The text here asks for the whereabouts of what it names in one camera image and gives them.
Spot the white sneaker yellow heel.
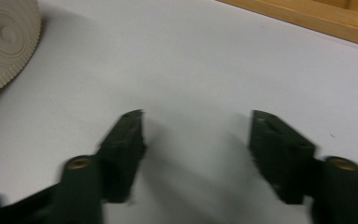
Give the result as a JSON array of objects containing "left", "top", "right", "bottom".
[{"left": 0, "top": 0, "right": 42, "bottom": 107}]

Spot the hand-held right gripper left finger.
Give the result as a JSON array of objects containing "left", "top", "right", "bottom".
[{"left": 97, "top": 108, "right": 147, "bottom": 205}]

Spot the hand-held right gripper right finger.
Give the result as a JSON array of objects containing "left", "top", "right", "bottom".
[{"left": 249, "top": 109, "right": 317, "bottom": 205}]

